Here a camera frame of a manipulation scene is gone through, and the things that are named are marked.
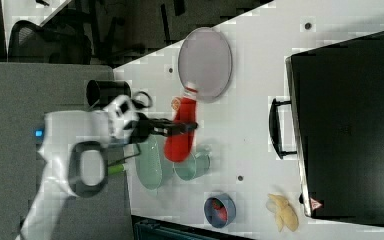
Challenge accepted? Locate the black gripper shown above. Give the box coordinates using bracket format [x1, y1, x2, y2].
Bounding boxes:
[124, 113, 198, 144]

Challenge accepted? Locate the red ketchup bottle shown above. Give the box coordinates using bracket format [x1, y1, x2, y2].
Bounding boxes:
[164, 87, 197, 163]

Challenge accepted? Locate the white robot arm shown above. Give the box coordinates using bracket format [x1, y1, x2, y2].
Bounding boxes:
[15, 95, 198, 240]

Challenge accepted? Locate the grey oval plate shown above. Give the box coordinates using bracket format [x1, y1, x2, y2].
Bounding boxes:
[177, 27, 233, 103]

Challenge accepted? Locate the small orange round object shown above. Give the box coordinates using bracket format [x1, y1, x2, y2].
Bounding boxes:
[171, 97, 181, 111]

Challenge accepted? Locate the green cup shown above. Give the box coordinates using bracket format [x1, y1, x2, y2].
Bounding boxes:
[174, 148, 210, 181]

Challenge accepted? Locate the green oval strainer basket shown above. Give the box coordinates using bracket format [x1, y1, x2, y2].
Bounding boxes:
[134, 135, 173, 190]

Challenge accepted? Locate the green marker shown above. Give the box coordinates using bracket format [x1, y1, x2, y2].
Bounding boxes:
[108, 164, 128, 175]

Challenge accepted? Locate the black cylinder upper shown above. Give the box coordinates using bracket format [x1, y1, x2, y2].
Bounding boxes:
[86, 80, 131, 108]

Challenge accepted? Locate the red strawberry in bowl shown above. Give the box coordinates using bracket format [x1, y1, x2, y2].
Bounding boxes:
[212, 198, 227, 222]

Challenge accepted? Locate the blue bowl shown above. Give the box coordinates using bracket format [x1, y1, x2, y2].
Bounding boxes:
[204, 193, 236, 228]

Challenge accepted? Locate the black office chair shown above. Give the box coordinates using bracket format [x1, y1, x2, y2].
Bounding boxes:
[8, 20, 92, 65]

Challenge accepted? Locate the yellow banana peel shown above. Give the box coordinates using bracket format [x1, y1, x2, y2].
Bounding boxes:
[268, 194, 299, 232]

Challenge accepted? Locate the black toaster oven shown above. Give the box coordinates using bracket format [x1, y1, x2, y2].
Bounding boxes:
[286, 31, 384, 227]

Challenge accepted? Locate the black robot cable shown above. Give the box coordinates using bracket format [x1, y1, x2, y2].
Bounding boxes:
[108, 90, 154, 168]

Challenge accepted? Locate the black oven door handle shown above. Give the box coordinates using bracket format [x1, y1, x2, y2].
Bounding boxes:
[269, 99, 297, 159]

